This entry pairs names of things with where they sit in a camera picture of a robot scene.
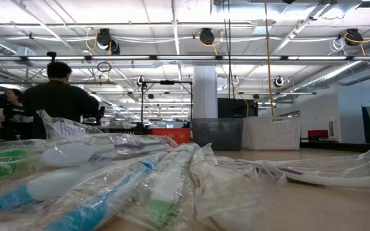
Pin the blue toothbrush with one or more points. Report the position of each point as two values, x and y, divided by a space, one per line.
85 215
14 199

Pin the orange plastic basket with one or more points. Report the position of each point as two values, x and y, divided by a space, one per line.
172 134

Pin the orange toothbrush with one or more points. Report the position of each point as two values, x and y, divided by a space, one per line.
230 192

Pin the grey plastic bin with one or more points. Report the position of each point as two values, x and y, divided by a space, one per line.
217 134

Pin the long ceiling light strip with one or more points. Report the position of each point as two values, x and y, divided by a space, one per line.
185 58

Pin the black cabinet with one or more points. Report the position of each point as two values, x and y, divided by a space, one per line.
236 109

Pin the black background frame stand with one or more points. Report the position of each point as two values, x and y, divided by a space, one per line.
167 82

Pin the red box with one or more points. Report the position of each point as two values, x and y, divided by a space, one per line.
318 133

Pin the white perforated basket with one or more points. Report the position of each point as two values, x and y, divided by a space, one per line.
271 134

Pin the person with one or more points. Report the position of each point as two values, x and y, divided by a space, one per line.
59 102
13 112

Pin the white square column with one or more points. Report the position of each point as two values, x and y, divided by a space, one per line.
204 96

